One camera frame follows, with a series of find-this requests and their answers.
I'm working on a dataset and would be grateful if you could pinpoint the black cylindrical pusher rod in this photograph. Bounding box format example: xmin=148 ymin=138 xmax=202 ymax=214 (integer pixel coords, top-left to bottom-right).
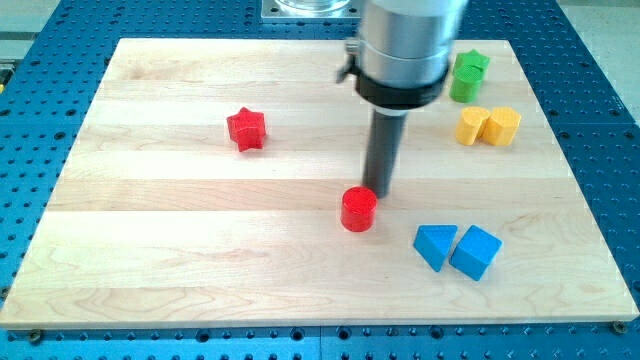
xmin=362 ymin=107 xmax=408 ymax=199

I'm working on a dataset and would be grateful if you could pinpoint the red cylinder block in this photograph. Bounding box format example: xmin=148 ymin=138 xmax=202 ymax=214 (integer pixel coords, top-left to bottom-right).
xmin=340 ymin=186 xmax=377 ymax=232

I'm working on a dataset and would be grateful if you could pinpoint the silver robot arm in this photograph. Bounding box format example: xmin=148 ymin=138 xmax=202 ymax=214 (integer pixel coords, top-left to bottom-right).
xmin=337 ymin=0 xmax=468 ymax=199

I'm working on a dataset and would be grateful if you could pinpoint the blue triangle block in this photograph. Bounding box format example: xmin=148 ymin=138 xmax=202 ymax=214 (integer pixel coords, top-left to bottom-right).
xmin=413 ymin=224 xmax=458 ymax=272

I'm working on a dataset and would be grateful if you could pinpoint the green cylinder block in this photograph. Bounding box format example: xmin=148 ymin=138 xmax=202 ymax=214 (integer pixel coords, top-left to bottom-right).
xmin=449 ymin=65 xmax=484 ymax=103

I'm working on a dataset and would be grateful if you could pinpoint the green star block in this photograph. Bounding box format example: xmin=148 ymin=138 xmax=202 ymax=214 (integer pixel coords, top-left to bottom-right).
xmin=453 ymin=49 xmax=490 ymax=76

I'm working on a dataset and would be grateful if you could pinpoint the yellow hexagon block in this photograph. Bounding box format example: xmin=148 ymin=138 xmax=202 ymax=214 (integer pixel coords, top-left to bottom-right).
xmin=481 ymin=107 xmax=522 ymax=146

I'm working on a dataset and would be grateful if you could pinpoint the red star block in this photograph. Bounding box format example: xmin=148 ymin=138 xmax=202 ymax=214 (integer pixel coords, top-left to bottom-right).
xmin=227 ymin=107 xmax=266 ymax=152

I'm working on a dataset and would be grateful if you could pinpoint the blue cube block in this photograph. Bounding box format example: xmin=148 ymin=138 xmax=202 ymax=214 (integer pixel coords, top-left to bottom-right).
xmin=449 ymin=225 xmax=503 ymax=281

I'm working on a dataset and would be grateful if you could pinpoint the light wooden board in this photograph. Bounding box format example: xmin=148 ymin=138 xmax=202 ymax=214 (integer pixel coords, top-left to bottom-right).
xmin=1 ymin=38 xmax=638 ymax=330

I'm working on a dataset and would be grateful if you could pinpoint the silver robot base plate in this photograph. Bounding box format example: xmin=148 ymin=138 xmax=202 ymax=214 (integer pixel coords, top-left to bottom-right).
xmin=259 ymin=0 xmax=364 ymax=23

